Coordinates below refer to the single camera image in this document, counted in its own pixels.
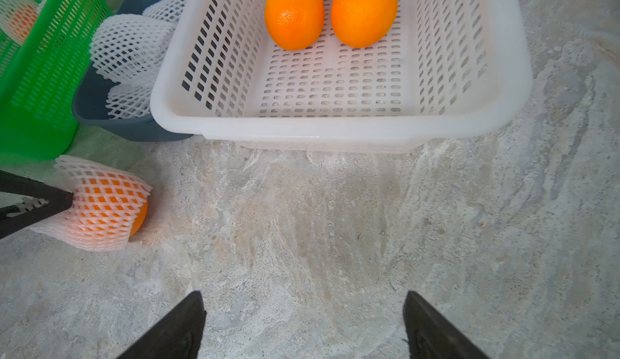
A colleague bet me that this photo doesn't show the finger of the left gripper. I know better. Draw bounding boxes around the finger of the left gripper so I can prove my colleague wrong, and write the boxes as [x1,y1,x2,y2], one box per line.
[1,199,72,239]
[1,171,74,209]

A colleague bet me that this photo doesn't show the netted orange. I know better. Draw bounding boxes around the netted orange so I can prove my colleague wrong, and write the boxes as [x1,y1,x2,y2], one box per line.
[1,0,40,46]
[331,0,398,48]
[29,155,153,252]
[264,0,325,51]

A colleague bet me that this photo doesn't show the white plastic basket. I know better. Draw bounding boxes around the white plastic basket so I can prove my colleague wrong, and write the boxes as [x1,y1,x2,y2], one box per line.
[150,0,533,153]

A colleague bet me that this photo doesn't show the white foam net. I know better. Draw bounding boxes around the white foam net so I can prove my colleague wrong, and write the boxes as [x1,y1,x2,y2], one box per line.
[103,70,158,119]
[90,15,175,86]
[142,0,187,24]

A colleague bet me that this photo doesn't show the dark blue plastic tub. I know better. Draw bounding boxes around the dark blue plastic tub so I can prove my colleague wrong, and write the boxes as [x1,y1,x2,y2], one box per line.
[72,0,190,142]

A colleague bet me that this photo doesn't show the green plastic basket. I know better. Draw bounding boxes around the green plastic basket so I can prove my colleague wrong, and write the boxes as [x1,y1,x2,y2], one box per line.
[1,0,111,165]

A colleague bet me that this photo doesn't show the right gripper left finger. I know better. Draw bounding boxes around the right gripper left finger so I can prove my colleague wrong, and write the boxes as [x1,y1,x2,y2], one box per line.
[118,291,207,359]

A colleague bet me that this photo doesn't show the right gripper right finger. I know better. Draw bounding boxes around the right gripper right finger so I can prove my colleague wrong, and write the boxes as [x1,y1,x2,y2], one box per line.
[403,291,489,359]

